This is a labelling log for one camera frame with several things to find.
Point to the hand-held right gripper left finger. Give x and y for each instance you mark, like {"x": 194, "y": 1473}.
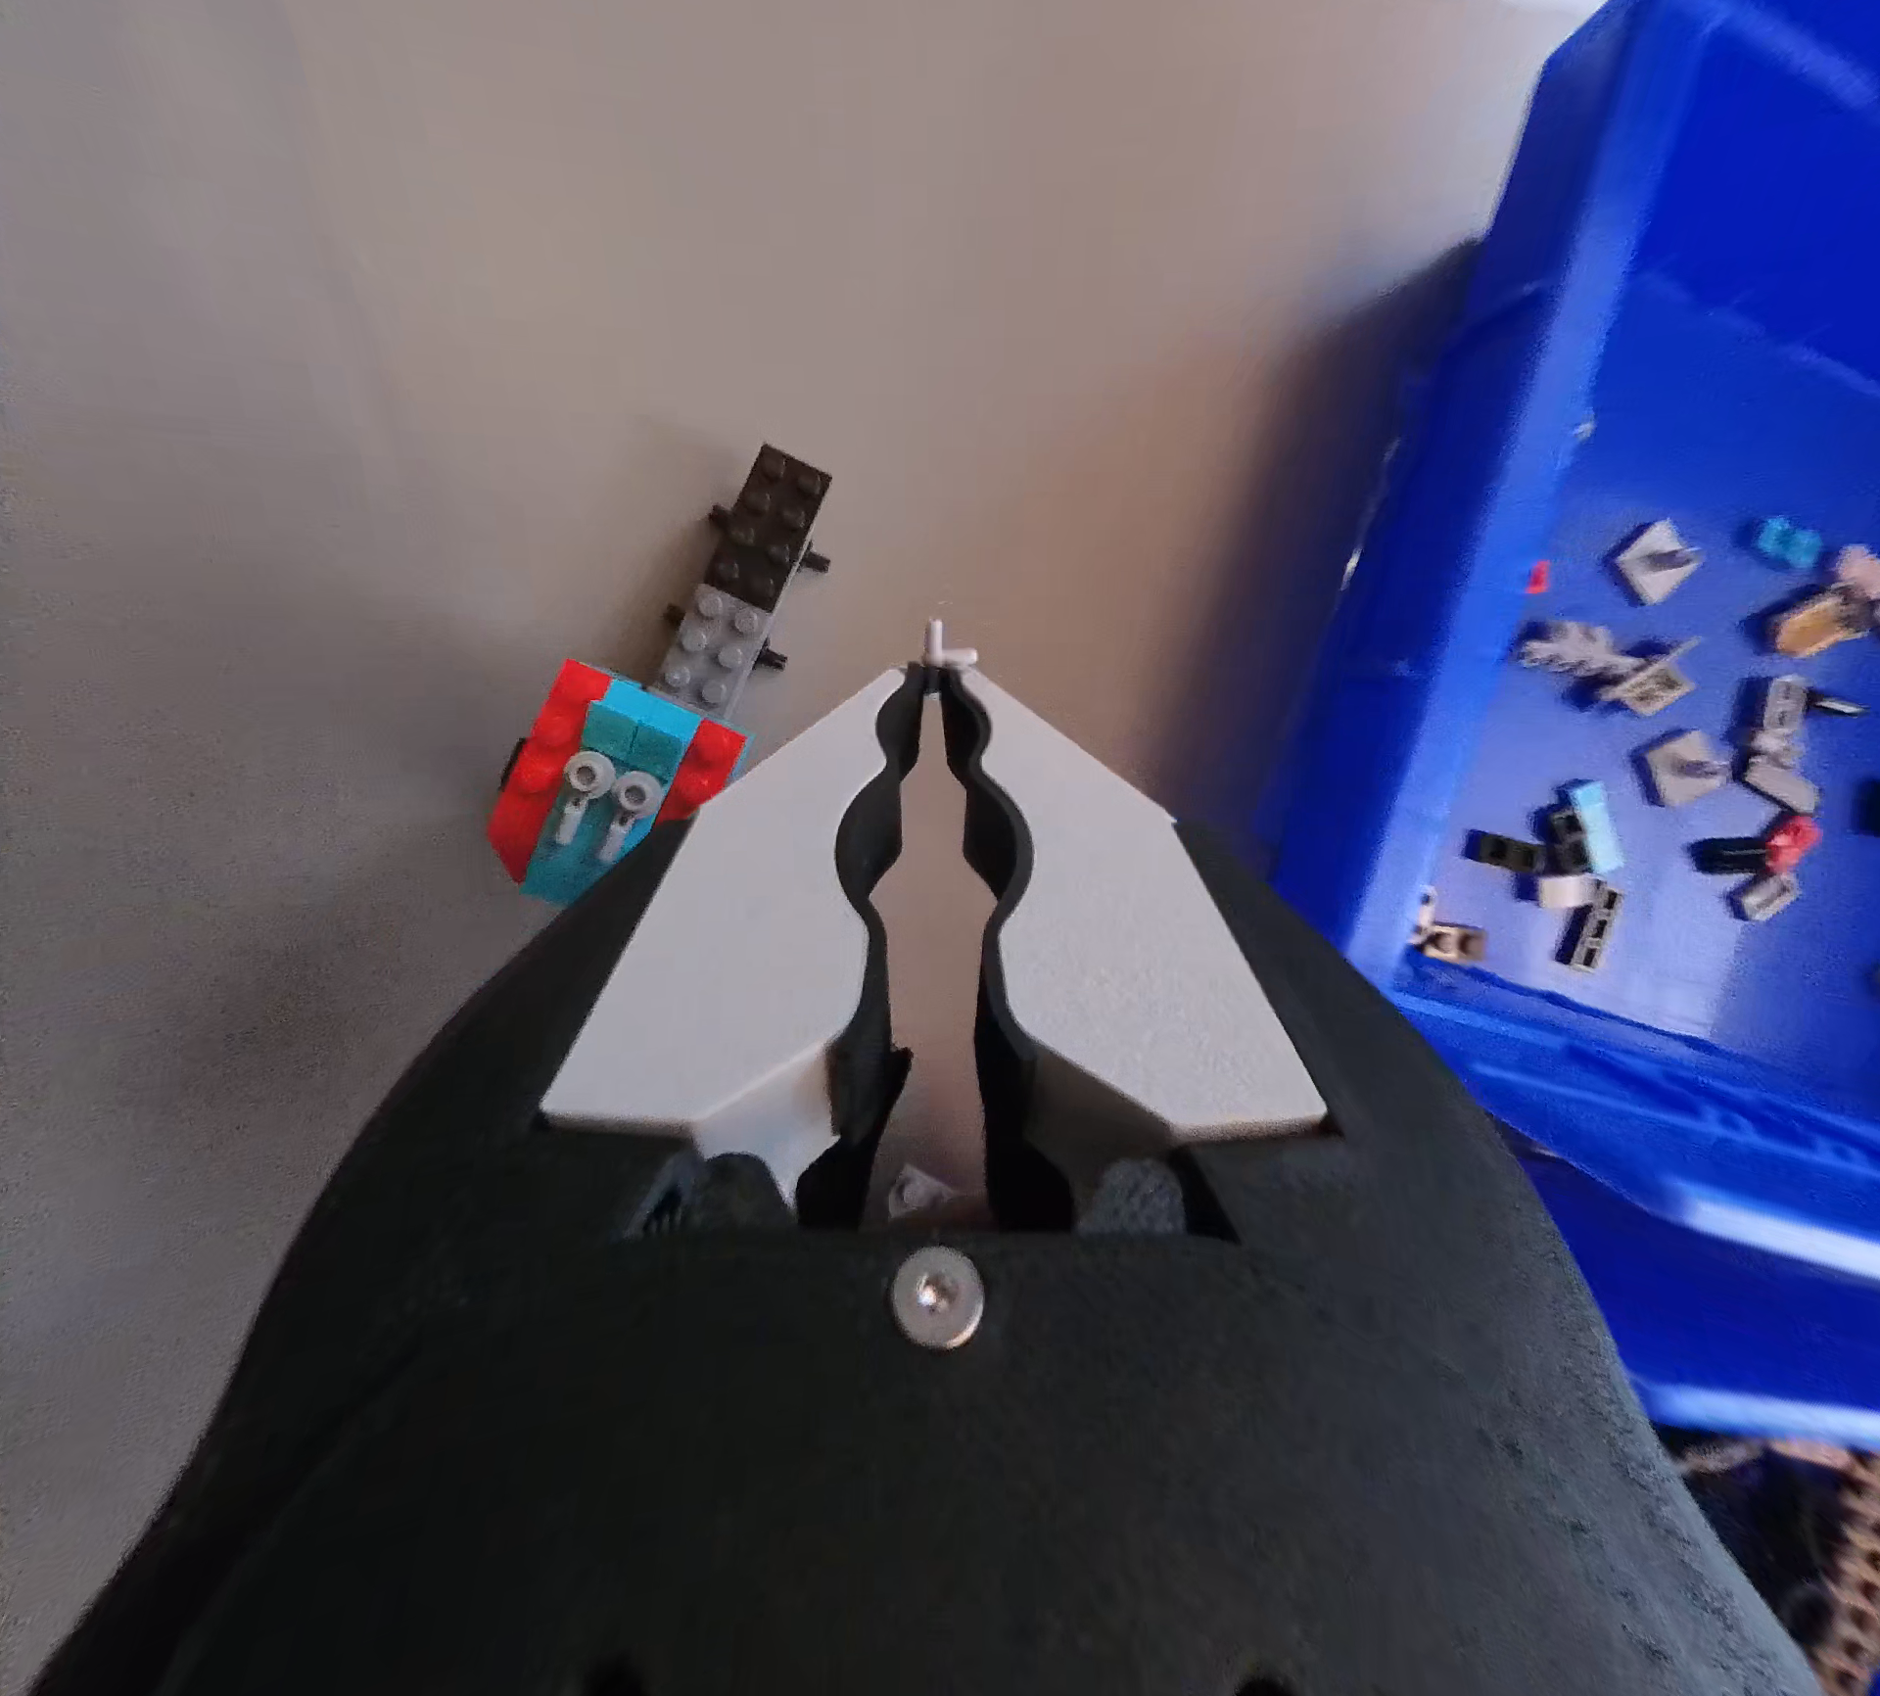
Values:
{"x": 719, "y": 975}

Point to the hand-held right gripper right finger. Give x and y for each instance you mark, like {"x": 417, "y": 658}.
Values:
{"x": 1146, "y": 975}

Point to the red and teal brick model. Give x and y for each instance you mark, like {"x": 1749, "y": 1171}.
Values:
{"x": 617, "y": 756}

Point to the small white toy piece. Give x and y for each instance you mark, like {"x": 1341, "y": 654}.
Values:
{"x": 936, "y": 652}

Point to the blue plastic bin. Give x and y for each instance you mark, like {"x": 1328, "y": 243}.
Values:
{"x": 1616, "y": 182}

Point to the grey desk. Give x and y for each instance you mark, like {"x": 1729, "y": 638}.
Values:
{"x": 441, "y": 182}

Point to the small pale brick piece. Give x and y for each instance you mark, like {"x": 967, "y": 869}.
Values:
{"x": 918, "y": 1189}

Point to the pile of loose toy bricks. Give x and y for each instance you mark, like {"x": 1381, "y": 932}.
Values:
{"x": 1682, "y": 768}

